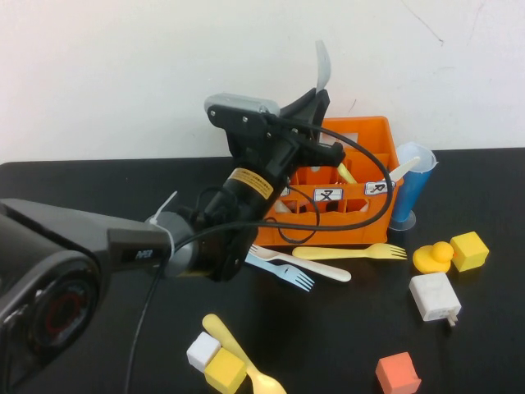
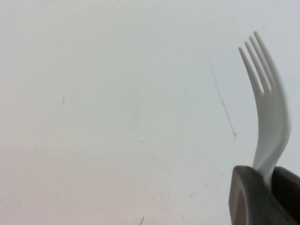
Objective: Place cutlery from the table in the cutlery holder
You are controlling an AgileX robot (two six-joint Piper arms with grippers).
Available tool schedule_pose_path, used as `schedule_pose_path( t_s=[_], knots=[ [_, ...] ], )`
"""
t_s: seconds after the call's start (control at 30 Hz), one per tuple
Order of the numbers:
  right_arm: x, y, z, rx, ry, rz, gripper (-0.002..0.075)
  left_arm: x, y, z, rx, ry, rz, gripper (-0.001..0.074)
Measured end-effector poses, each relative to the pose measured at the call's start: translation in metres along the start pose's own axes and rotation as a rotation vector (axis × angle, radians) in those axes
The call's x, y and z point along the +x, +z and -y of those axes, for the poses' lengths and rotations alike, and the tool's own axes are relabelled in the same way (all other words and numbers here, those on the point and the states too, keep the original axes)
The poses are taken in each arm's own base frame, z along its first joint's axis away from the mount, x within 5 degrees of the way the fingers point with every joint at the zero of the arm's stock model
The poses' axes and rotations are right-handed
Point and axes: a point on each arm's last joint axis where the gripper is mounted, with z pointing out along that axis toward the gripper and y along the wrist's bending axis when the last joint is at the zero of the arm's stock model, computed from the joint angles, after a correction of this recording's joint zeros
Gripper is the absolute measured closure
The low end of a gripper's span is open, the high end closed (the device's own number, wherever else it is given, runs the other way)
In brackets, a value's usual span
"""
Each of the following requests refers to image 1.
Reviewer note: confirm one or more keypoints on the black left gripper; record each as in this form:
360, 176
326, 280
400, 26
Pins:
266, 147

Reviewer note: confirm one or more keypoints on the grey plastic fork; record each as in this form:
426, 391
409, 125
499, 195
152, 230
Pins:
324, 70

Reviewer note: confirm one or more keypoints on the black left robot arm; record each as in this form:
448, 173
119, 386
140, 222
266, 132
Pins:
41, 246

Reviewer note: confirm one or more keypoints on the orange plastic cutlery holder crate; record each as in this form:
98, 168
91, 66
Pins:
348, 236

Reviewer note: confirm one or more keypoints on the small yellow utensil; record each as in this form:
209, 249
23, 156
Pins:
346, 174

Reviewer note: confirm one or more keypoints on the paper label fork character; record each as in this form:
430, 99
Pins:
328, 195

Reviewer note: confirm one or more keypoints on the paper label knife character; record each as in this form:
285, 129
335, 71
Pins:
379, 187

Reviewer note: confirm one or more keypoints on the white plastic knife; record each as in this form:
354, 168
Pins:
406, 166

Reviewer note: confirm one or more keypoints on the clear blue measuring cup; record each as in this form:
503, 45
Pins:
410, 197

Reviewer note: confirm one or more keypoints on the yellow plastic fork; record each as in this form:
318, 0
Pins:
328, 252

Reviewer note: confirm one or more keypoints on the cream white plastic fork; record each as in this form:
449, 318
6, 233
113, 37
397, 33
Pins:
328, 271

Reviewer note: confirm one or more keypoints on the light blue plastic fork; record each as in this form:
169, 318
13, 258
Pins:
283, 273

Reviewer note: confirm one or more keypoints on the yellow rubber duck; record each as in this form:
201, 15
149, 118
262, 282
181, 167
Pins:
430, 260

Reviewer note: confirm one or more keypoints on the white zip tie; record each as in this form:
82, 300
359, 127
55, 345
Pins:
162, 207

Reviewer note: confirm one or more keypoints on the yellow foam cube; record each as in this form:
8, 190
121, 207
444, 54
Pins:
225, 371
469, 250

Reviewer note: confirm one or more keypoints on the white charger plug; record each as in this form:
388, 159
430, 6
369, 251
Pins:
432, 297

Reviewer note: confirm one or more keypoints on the yellow plastic spoon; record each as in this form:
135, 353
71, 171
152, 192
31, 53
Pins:
223, 332

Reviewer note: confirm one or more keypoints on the white foam cube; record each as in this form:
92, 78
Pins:
202, 351

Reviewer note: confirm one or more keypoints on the orange foam cube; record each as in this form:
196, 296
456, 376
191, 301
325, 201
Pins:
395, 373

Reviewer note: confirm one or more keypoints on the black table mat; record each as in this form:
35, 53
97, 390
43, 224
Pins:
451, 361

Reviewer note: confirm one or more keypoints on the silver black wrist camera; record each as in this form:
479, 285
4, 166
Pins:
242, 107

